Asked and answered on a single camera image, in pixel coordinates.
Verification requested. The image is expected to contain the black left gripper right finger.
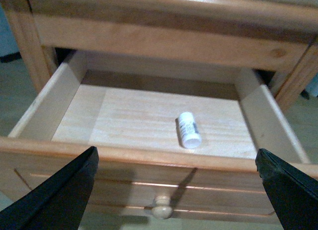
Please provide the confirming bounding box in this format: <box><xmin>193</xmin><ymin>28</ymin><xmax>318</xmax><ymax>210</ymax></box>
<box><xmin>255</xmin><ymin>149</ymin><xmax>318</xmax><ymax>230</ymax></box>

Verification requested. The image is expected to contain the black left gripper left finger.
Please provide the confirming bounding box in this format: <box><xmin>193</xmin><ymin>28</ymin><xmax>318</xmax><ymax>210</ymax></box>
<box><xmin>0</xmin><ymin>146</ymin><xmax>99</xmax><ymax>230</ymax></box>

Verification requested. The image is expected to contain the wooden drawer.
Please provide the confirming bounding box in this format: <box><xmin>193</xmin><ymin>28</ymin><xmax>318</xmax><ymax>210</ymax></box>
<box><xmin>0</xmin><ymin>51</ymin><xmax>318</xmax><ymax>224</ymax></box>

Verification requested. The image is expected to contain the wooden nightstand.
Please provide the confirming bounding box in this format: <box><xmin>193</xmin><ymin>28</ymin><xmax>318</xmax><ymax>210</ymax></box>
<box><xmin>0</xmin><ymin>0</ymin><xmax>318</xmax><ymax>114</ymax></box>

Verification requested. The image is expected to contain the grey curtain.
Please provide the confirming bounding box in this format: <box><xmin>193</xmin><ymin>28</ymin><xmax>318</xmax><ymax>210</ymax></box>
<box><xmin>0</xmin><ymin>7</ymin><xmax>21</xmax><ymax>63</ymax></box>

